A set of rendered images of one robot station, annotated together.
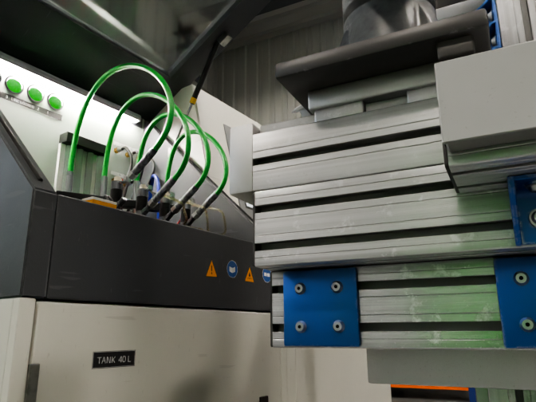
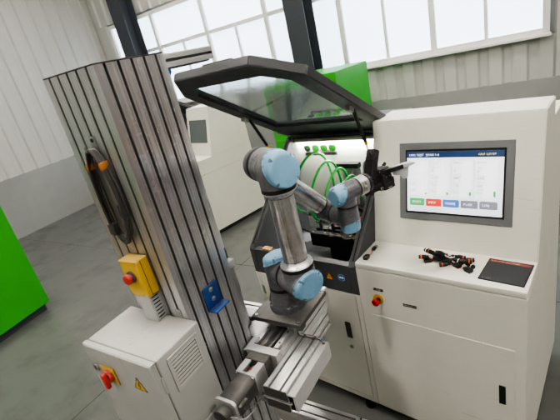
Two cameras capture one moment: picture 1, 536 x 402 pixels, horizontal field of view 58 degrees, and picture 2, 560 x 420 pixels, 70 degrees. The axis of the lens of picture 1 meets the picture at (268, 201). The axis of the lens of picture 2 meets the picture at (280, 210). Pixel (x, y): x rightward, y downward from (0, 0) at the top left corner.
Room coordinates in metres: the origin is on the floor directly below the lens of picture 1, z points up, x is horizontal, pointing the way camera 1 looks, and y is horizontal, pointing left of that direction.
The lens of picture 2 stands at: (1.26, -1.69, 1.95)
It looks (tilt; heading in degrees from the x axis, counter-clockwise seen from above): 21 degrees down; 100
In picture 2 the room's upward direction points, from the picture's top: 14 degrees counter-clockwise
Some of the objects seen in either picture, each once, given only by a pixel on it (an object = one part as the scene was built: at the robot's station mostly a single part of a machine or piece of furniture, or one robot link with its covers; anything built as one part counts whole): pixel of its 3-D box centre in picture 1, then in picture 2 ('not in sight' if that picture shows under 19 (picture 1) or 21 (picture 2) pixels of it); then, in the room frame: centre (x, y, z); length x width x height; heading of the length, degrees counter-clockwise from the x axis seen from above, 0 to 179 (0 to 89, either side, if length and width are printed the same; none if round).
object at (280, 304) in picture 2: not in sight; (286, 292); (0.99, -0.38, 1.09); 0.15 x 0.15 x 0.10
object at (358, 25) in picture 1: (391, 49); not in sight; (0.54, -0.16, 1.09); 0.15 x 0.15 x 0.10
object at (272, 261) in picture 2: not in sight; (280, 267); (0.99, -0.38, 1.20); 0.13 x 0.12 x 0.14; 128
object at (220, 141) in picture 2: not in sight; (188, 152); (-0.62, 3.42, 1.00); 1.30 x 1.09 x 1.99; 140
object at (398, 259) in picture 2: not in sight; (438, 265); (1.62, -0.15, 0.96); 0.70 x 0.22 x 0.03; 146
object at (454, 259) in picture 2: not in sight; (446, 257); (1.65, -0.17, 1.01); 0.23 x 0.11 x 0.06; 146
